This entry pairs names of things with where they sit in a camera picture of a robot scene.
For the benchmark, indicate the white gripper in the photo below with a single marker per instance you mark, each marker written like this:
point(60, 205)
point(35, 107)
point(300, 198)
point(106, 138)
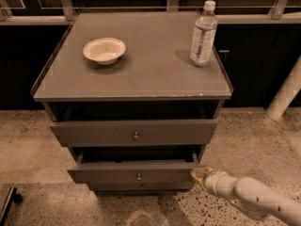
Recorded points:
point(212, 179)

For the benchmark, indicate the grey bottom drawer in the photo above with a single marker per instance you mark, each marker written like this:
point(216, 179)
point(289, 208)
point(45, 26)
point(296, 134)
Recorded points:
point(140, 171)

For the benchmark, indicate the grey drawer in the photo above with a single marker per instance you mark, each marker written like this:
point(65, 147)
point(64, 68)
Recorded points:
point(140, 171)
point(133, 133)

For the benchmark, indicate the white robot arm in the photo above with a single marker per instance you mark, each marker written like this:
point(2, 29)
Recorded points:
point(251, 197)

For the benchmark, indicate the grey middle drawer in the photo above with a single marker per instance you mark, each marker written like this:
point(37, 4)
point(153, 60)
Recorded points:
point(133, 133)

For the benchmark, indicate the grey drawer cabinet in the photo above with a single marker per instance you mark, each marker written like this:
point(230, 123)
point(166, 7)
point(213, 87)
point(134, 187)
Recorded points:
point(153, 80)

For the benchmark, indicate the white pillar leg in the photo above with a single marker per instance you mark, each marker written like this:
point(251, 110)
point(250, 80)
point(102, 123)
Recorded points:
point(287, 92)

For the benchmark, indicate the clear plastic water bottle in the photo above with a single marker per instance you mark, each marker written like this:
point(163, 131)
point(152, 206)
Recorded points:
point(203, 35)

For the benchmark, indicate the white paper bowl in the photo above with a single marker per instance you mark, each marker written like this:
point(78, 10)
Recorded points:
point(104, 51)

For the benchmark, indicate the black wheeled base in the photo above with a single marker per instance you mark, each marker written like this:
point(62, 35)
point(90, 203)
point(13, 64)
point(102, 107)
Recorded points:
point(12, 196)

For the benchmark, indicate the metal railing frame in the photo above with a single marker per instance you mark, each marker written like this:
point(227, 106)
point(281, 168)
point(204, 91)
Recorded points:
point(228, 11)

